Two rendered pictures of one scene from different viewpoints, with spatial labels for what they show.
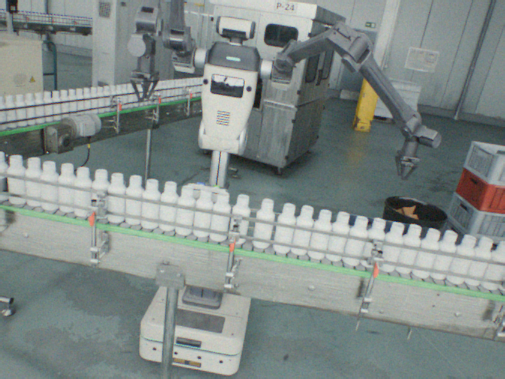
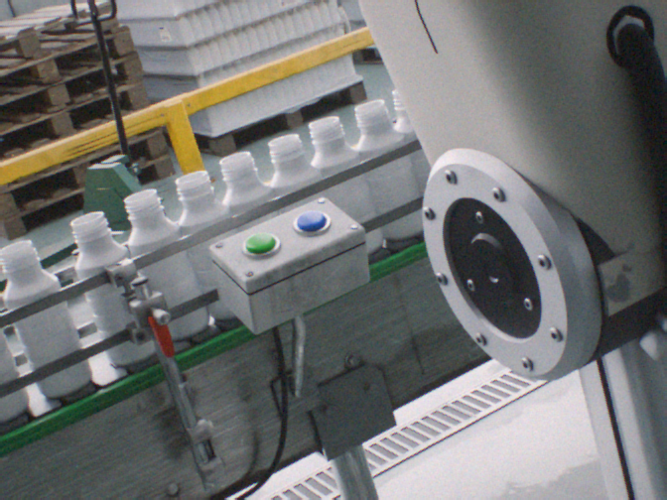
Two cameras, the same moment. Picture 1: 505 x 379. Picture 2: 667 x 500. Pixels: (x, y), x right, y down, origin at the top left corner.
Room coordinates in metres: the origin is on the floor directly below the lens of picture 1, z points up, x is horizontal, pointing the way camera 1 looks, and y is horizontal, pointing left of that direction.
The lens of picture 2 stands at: (2.50, -0.32, 1.46)
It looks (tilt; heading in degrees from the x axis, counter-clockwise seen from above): 17 degrees down; 154
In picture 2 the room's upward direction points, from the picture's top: 17 degrees counter-clockwise
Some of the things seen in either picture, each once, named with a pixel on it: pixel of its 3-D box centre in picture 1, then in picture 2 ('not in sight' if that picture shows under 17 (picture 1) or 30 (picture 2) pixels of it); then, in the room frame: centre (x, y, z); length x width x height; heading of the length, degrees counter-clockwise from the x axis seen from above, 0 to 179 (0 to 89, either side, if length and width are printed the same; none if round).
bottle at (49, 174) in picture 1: (49, 186); not in sight; (1.24, 0.69, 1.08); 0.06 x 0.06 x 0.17
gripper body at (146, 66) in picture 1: (146, 65); not in sight; (1.39, 0.43, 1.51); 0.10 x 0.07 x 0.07; 178
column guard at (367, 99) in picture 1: (367, 104); not in sight; (8.76, -2.00, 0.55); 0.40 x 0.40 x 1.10; 88
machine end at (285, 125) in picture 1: (271, 83); not in sight; (5.73, 0.02, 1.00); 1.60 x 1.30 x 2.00; 160
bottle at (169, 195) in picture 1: (169, 206); (303, 206); (1.24, 0.28, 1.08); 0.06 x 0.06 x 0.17
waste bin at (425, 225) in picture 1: (403, 246); not in sight; (2.79, -1.18, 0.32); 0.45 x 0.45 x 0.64
